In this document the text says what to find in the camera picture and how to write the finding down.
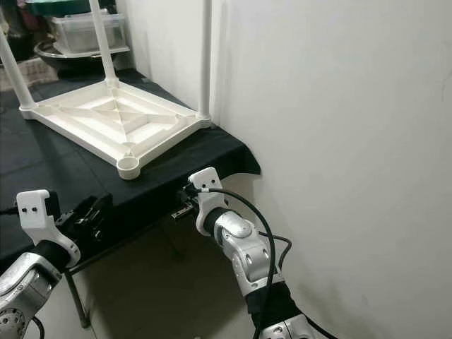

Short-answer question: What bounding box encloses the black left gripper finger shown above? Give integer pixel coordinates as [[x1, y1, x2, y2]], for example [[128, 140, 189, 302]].
[[92, 194, 114, 234]]

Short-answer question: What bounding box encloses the black tablecloth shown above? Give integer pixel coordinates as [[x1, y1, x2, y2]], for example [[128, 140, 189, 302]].
[[0, 67, 261, 269]]

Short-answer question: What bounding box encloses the black wok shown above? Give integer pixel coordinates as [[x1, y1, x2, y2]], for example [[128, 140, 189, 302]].
[[34, 41, 131, 78]]

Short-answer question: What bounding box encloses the patterned cloth covered stand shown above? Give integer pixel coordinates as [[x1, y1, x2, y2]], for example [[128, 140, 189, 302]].
[[0, 58, 57, 89]]

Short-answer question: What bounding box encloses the clear plastic container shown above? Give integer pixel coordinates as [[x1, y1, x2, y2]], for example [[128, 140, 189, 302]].
[[49, 13, 129, 56]]

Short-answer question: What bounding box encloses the green pot lid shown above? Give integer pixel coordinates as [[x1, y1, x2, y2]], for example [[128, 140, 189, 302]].
[[28, 0, 93, 16]]

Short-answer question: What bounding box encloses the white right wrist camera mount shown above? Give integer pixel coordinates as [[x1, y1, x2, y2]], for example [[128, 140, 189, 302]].
[[187, 167, 225, 235]]

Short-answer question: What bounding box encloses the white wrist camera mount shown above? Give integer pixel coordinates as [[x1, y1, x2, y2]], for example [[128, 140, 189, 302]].
[[16, 189, 82, 268], [187, 167, 225, 235]]

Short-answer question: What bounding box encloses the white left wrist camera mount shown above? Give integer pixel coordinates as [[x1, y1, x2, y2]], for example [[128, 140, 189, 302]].
[[16, 189, 82, 268]]

